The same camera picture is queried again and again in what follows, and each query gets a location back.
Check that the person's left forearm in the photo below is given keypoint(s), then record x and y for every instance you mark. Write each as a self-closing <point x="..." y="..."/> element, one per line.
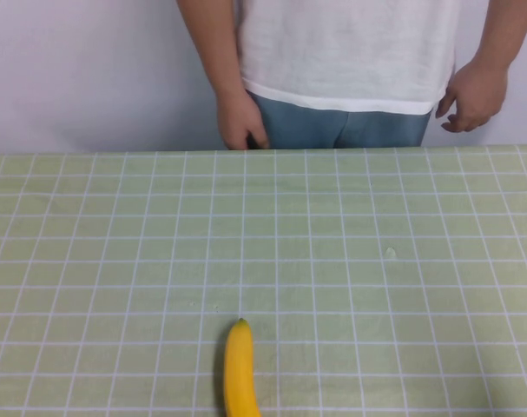
<point x="499" y="30"/>

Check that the person's left hand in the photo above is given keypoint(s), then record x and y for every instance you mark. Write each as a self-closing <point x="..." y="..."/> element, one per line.
<point x="476" y="97"/>

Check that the person's right hand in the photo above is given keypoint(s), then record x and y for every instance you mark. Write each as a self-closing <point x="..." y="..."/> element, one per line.
<point x="239" y="119"/>

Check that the person's right forearm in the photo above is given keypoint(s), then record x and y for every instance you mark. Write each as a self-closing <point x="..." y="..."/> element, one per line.
<point x="211" y="43"/>

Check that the yellow banana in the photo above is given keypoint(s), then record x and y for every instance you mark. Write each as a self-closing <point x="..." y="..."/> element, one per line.
<point x="241" y="369"/>

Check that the blue jeans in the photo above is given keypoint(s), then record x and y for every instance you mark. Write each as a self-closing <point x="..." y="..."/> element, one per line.
<point x="315" y="130"/>

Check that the white t-shirt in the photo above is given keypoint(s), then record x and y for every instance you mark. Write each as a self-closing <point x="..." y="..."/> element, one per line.
<point x="345" y="52"/>

